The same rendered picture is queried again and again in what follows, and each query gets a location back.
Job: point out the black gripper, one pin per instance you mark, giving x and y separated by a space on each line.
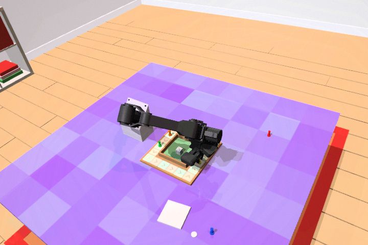
193 156

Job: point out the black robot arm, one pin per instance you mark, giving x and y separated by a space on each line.
193 129

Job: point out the white die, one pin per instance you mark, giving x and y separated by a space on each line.
179 150

